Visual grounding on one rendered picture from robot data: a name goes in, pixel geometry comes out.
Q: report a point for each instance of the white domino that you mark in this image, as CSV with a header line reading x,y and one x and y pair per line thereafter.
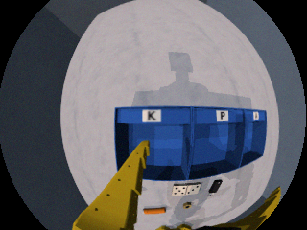
x,y
185,189

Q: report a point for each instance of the blue rack of bins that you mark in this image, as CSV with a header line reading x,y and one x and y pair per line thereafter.
x,y
175,132

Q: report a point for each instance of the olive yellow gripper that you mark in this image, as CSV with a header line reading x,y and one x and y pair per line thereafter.
x,y
115,208

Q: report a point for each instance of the black usb stick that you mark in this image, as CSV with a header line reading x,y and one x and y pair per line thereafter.
x,y
215,186

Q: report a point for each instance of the orange battery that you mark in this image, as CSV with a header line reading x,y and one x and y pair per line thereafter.
x,y
154,210

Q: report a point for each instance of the brass hex nut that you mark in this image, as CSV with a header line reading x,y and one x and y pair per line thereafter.
x,y
187,205

